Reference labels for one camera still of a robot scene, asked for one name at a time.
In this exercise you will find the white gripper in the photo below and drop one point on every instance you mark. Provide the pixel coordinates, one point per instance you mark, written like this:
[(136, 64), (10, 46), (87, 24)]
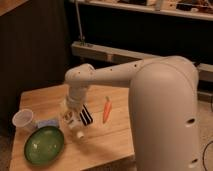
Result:
[(74, 104)]

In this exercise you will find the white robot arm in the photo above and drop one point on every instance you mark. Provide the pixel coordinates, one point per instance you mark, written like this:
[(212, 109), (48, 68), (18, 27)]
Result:
[(162, 104)]

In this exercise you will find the green ceramic bowl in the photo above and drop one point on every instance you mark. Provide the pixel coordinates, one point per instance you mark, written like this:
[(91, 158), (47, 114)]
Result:
[(44, 146)]

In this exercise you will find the black striped eraser block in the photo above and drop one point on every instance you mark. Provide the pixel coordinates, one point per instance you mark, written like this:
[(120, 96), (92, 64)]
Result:
[(86, 117)]

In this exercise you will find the orange toy carrot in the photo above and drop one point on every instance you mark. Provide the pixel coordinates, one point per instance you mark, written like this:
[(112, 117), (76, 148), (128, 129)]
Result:
[(107, 109)]

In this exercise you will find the wooden table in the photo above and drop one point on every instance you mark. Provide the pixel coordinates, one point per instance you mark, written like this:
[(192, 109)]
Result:
[(103, 143)]

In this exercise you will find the white plastic cup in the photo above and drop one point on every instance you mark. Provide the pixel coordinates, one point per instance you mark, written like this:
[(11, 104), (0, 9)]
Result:
[(24, 119)]

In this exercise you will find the metal shelf rack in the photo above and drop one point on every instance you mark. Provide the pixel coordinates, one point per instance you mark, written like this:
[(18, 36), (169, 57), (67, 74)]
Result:
[(124, 32)]

